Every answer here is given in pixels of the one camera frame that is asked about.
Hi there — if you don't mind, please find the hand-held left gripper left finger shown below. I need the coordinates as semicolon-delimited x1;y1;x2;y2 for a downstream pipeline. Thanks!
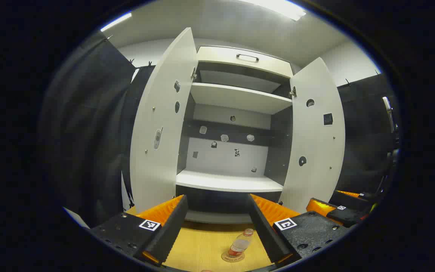
89;195;188;267

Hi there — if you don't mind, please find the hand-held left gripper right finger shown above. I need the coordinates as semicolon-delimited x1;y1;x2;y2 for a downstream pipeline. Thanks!
247;193;350;267

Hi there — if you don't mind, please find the clear plastic bottle red label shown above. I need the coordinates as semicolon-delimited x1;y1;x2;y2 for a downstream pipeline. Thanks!
227;228;255;259

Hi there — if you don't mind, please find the round wooden coaster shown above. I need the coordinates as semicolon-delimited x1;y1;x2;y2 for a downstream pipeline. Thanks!
221;251;245;262

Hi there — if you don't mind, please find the white cabinet door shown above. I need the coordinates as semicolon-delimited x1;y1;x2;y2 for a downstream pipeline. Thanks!
280;57;346;214
130;27;198;214

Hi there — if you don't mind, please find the white device on stand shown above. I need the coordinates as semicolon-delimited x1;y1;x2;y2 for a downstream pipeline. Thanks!
382;96;395;133

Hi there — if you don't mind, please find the white cabinet with grey interior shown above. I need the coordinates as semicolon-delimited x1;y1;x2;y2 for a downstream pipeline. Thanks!
175;45;296;224

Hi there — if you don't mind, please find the white cabinet drawer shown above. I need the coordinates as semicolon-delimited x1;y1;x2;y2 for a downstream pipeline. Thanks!
197;46;293;78

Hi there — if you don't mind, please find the long ceiling light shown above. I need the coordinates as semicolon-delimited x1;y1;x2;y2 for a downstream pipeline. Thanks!
240;0;307;22

